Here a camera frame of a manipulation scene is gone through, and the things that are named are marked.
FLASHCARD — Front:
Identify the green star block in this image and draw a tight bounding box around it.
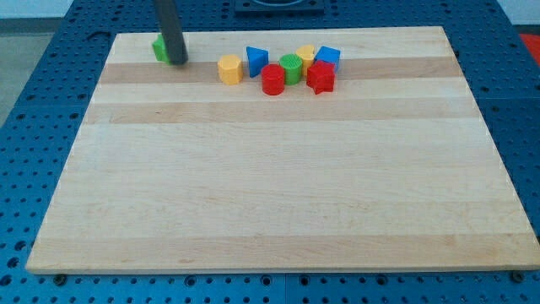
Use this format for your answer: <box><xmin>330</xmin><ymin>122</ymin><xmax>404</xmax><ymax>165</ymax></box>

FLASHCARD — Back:
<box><xmin>152</xmin><ymin>34</ymin><xmax>170</xmax><ymax>64</ymax></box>

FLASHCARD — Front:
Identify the red star block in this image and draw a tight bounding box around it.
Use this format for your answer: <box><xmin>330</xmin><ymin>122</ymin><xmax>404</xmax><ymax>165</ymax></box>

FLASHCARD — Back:
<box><xmin>306</xmin><ymin>61</ymin><xmax>336</xmax><ymax>95</ymax></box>

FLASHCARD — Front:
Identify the red cylinder block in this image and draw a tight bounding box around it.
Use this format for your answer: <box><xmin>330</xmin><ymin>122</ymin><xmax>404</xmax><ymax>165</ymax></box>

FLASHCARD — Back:
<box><xmin>261</xmin><ymin>64</ymin><xmax>284</xmax><ymax>95</ymax></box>

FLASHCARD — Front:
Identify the green cylinder block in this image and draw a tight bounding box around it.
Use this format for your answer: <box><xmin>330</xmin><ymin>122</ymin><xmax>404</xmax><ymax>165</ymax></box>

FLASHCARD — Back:
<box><xmin>279</xmin><ymin>54</ymin><xmax>303</xmax><ymax>85</ymax></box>

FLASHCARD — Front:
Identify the yellow hexagon block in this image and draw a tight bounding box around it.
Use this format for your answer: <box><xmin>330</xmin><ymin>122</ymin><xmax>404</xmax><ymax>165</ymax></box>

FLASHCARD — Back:
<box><xmin>218</xmin><ymin>54</ymin><xmax>243</xmax><ymax>85</ymax></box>

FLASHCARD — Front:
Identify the blue triangle block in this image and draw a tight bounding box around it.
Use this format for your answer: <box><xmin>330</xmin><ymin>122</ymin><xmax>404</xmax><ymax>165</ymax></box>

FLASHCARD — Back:
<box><xmin>246</xmin><ymin>46</ymin><xmax>269</xmax><ymax>78</ymax></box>

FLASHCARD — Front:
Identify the yellow heart block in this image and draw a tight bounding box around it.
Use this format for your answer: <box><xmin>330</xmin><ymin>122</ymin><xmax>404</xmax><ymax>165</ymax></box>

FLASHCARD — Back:
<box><xmin>295</xmin><ymin>45</ymin><xmax>315</xmax><ymax>76</ymax></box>

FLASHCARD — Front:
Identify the blue cube block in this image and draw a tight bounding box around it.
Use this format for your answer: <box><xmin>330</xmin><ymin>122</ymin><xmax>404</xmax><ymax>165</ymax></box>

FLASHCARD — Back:
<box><xmin>315</xmin><ymin>46</ymin><xmax>341</xmax><ymax>72</ymax></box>

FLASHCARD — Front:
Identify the light wooden board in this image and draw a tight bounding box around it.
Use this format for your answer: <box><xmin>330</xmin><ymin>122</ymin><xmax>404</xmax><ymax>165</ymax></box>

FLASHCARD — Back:
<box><xmin>25</xmin><ymin>25</ymin><xmax>540</xmax><ymax>275</ymax></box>

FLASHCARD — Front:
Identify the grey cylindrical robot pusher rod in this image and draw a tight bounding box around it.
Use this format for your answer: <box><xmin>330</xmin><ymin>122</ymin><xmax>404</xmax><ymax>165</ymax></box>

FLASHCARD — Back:
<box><xmin>154</xmin><ymin>0</ymin><xmax>188</xmax><ymax>65</ymax></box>

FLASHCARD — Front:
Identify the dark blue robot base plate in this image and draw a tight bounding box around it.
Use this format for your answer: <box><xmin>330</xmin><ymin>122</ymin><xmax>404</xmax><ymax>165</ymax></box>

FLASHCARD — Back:
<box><xmin>233</xmin><ymin>0</ymin><xmax>325</xmax><ymax>15</ymax></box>

